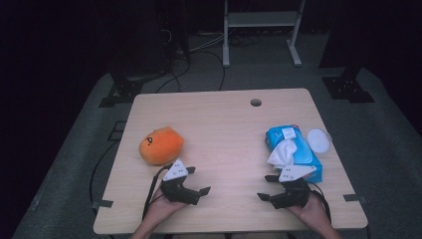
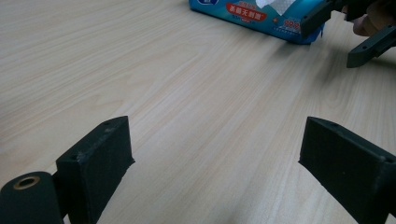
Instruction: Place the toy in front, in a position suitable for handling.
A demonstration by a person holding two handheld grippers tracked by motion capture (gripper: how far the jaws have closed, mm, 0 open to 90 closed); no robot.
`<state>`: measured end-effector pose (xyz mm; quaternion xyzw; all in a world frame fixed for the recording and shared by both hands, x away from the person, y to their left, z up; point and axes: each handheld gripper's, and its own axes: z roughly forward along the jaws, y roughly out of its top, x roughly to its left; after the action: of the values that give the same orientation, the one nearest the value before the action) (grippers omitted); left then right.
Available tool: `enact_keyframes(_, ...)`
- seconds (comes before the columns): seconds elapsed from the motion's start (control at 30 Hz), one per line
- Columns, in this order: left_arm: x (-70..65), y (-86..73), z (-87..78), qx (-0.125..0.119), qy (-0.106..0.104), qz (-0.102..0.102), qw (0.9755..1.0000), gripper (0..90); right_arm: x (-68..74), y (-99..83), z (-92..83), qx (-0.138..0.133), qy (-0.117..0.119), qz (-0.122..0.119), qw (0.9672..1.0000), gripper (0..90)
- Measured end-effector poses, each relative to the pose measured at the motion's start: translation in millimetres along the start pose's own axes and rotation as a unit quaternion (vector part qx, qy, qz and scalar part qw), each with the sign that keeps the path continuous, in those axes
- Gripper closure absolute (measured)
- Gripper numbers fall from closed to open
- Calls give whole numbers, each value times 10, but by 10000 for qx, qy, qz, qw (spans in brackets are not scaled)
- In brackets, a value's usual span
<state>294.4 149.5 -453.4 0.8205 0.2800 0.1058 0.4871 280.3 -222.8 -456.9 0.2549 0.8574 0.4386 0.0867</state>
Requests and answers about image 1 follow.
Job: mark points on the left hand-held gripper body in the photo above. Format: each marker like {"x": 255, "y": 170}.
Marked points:
{"x": 179, "y": 191}

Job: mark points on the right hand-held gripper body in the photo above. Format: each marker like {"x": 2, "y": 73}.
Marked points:
{"x": 292, "y": 195}

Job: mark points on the orange plush toy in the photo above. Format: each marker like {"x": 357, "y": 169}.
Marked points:
{"x": 161, "y": 146}

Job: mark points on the blue wet wipe pack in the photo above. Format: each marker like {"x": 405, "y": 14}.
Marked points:
{"x": 305, "y": 156}

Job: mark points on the person's right hand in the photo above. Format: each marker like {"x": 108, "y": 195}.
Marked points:
{"x": 308, "y": 212}

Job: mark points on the person's left hand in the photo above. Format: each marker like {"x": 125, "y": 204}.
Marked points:
{"x": 162, "y": 209}

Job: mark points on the white round lid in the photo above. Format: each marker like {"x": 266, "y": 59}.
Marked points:
{"x": 318, "y": 140}

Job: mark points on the black tape strip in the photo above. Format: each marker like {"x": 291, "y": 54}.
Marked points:
{"x": 102, "y": 203}
{"x": 354, "y": 198}

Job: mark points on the black stand base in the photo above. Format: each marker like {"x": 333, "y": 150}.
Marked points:
{"x": 127, "y": 89}
{"x": 346, "y": 88}

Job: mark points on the white metal stand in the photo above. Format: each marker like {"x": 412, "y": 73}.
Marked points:
{"x": 262, "y": 19}

